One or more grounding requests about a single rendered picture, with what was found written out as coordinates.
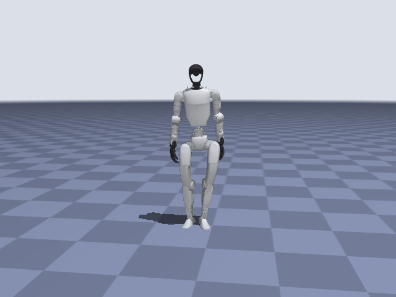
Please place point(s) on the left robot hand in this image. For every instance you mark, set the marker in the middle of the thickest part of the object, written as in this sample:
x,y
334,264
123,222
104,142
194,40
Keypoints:
x,y
221,148

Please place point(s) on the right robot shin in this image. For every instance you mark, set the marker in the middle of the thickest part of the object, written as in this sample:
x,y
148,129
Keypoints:
x,y
188,197

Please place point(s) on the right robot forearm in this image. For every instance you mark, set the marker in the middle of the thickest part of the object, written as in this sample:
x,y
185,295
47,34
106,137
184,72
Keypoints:
x,y
174,132

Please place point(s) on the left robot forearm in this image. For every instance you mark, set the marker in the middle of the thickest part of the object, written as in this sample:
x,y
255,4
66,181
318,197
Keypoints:
x,y
219,130

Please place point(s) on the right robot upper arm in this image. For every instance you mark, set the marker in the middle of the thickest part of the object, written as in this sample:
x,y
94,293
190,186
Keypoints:
x,y
178,97

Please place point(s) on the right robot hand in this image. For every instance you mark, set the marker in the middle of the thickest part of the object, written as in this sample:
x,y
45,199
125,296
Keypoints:
x,y
172,152

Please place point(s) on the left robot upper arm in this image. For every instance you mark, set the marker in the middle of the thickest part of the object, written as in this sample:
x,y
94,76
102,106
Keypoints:
x,y
216,103

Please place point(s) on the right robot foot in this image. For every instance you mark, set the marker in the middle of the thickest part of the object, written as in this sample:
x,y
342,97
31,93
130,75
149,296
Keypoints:
x,y
188,223

